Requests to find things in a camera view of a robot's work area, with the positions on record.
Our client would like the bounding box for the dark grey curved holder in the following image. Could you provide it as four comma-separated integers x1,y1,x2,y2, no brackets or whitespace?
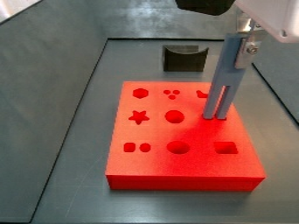
163,45,210,72

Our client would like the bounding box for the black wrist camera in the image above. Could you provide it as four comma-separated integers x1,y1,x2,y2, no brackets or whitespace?
175,0,237,16

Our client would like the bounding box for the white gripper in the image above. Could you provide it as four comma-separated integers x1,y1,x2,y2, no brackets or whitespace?
235,0,299,69

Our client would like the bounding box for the red shape-sorting board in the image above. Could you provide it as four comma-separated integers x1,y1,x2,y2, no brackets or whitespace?
106,81,266,192

